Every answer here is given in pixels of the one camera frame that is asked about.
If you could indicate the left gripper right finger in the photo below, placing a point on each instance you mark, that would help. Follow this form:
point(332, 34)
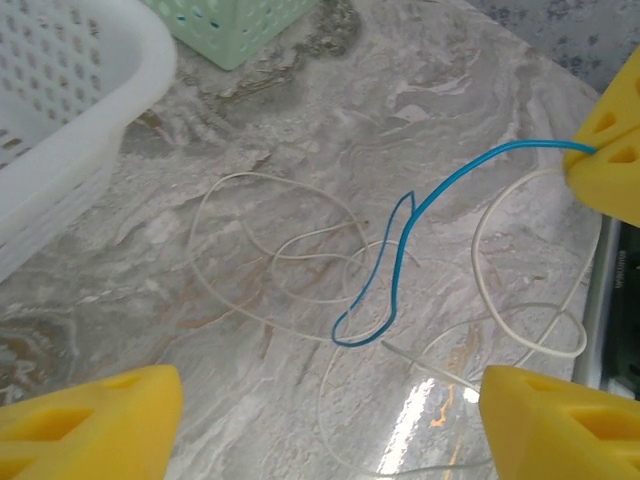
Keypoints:
point(565, 435)

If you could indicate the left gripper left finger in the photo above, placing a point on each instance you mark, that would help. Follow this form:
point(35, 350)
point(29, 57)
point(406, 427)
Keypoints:
point(90, 430)

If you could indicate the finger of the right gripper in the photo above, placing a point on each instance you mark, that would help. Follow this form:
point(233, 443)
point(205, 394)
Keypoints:
point(620, 115)
point(610, 185)

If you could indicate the white plastic basket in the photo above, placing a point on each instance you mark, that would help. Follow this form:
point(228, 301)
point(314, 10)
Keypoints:
point(75, 150)

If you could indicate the light green plastic basket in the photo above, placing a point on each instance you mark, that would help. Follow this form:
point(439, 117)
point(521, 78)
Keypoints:
point(235, 45)

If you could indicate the aluminium table side rail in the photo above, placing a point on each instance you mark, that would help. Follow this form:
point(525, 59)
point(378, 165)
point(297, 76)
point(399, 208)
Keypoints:
point(597, 300)

